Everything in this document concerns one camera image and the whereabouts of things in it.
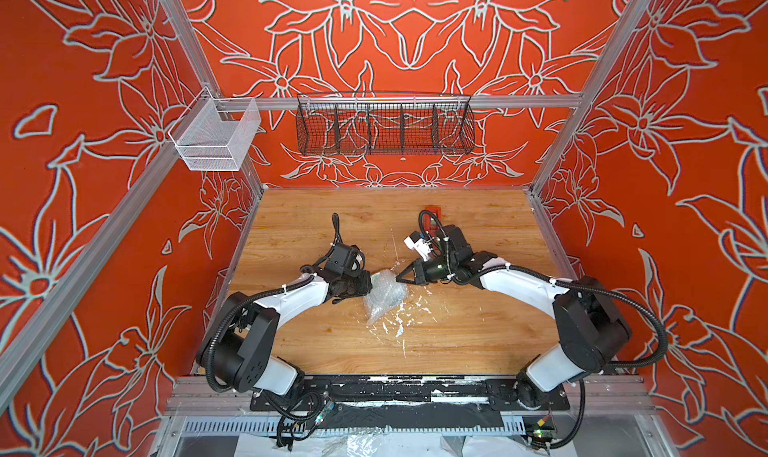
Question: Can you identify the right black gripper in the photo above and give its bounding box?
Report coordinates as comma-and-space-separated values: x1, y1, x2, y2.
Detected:
397, 256, 461, 284

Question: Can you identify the pink bubble wrap sheet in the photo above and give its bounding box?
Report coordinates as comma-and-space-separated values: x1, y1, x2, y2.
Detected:
363, 269, 409, 327

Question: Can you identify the red tape dispenser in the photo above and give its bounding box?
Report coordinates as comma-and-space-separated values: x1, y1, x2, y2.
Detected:
424, 205, 442, 219

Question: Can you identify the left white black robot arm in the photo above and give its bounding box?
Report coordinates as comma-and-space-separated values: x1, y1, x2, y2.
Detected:
196, 243, 372, 396

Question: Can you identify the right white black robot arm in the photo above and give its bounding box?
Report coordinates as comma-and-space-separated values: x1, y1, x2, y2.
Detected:
396, 225, 669, 392

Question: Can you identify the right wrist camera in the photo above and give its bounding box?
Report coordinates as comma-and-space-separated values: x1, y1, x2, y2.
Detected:
404, 231, 432, 262

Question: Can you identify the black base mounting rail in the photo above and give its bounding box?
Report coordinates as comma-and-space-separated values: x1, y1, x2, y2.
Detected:
248, 374, 571, 414

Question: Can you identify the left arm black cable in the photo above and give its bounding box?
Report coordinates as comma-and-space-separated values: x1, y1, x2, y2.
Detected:
196, 212, 349, 393

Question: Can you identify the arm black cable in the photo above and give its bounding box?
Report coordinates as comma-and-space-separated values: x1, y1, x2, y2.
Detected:
418, 209, 669, 449
196, 212, 349, 393

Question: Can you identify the black wire wall basket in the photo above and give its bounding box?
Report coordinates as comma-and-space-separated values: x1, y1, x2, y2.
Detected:
295, 91, 476, 157

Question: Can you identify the clear plastic wall bin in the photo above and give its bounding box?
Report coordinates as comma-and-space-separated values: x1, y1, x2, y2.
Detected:
169, 97, 262, 172

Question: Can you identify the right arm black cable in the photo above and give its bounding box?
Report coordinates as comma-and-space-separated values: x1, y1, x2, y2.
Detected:
418, 209, 669, 449

